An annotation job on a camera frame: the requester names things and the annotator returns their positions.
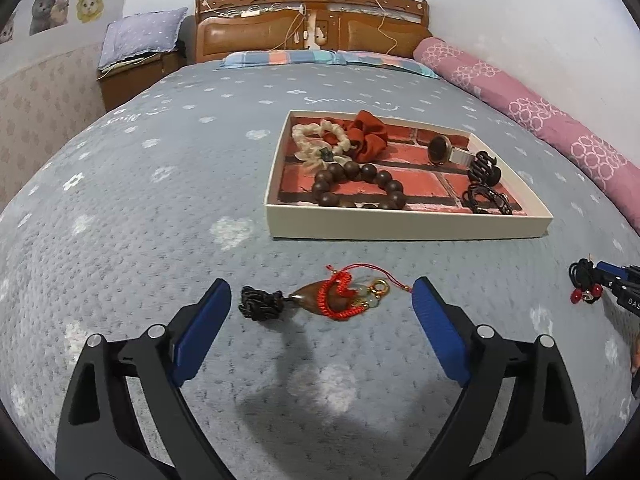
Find grey cats wall sticker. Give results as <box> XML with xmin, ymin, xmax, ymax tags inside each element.
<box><xmin>28</xmin><ymin>0</ymin><xmax>71</xmax><ymax>37</ymax></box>

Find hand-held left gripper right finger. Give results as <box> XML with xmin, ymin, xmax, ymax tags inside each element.
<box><xmin>407</xmin><ymin>276</ymin><xmax>586</xmax><ymax>480</ymax></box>

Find wooden pendant with red cord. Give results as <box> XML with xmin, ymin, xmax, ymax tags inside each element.
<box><xmin>240</xmin><ymin>264</ymin><xmax>414</xmax><ymax>322</ymax></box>

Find red scrunchie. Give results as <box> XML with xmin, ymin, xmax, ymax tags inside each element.
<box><xmin>322</xmin><ymin>110</ymin><xmax>389</xmax><ymax>162</ymax></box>

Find wooden nightstand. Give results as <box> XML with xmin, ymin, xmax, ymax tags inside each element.
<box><xmin>97</xmin><ymin>51</ymin><xmax>189</xmax><ymax>114</ymax></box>

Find wooden bed headboard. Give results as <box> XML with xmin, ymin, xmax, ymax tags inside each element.
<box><xmin>194</xmin><ymin>0</ymin><xmax>431</xmax><ymax>64</ymax></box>

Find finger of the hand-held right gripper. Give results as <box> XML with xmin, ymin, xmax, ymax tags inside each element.
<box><xmin>594</xmin><ymin>260</ymin><xmax>640</xmax><ymax>282</ymax></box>
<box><xmin>597</xmin><ymin>274</ymin><xmax>632</xmax><ymax>302</ymax></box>

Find black hair claw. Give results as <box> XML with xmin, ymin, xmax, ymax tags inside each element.
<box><xmin>467</xmin><ymin>150</ymin><xmax>502</xmax><ymax>184</ymax></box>

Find striped pillow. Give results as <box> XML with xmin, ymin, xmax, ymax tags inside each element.
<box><xmin>220</xmin><ymin>50</ymin><xmax>347</xmax><ymax>69</ymax></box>
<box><xmin>334</xmin><ymin>51</ymin><xmax>441</xmax><ymax>80</ymax></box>

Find cream scrunchie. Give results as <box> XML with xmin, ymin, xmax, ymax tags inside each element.
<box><xmin>291</xmin><ymin>116</ymin><xmax>354</xmax><ymax>171</ymax></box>

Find yellow flower cat sticker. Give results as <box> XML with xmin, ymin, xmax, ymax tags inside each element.
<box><xmin>75</xmin><ymin>0</ymin><xmax>105</xmax><ymax>24</ymax></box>

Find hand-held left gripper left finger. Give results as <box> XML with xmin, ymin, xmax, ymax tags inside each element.
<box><xmin>55</xmin><ymin>278</ymin><xmax>236</xmax><ymax>480</ymax></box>

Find grey flower-print blanket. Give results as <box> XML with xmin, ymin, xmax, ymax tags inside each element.
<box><xmin>0</xmin><ymin>57</ymin><xmax>640</xmax><ymax>480</ymax></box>

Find black hair tie red beads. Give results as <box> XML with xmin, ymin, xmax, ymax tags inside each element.
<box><xmin>568</xmin><ymin>257</ymin><xmax>606</xmax><ymax>306</ymax></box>

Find pink rolled quilt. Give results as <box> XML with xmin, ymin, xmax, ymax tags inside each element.
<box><xmin>412</xmin><ymin>36</ymin><xmax>640</xmax><ymax>237</ymax></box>

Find black braided cord bracelet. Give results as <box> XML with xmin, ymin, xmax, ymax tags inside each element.
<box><xmin>461</xmin><ymin>183</ymin><xmax>514</xmax><ymax>216</ymax></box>

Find watch with beige band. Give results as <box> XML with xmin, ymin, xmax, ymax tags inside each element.
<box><xmin>427</xmin><ymin>135</ymin><xmax>474</xmax><ymax>167</ymax></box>

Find orange cable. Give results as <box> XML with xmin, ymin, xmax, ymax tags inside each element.
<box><xmin>374</xmin><ymin>0</ymin><xmax>399</xmax><ymax>54</ymax></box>

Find beige tray with red lining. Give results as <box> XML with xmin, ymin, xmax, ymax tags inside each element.
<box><xmin>263</xmin><ymin>110</ymin><xmax>554</xmax><ymax>240</ymax></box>

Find brown wooden bead bracelet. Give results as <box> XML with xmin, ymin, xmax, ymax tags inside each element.
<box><xmin>311</xmin><ymin>161</ymin><xmax>407</xmax><ymax>210</ymax></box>

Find purple dotted pillow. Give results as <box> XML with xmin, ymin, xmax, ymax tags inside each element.
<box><xmin>97</xmin><ymin>7</ymin><xmax>190</xmax><ymax>71</ymax></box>

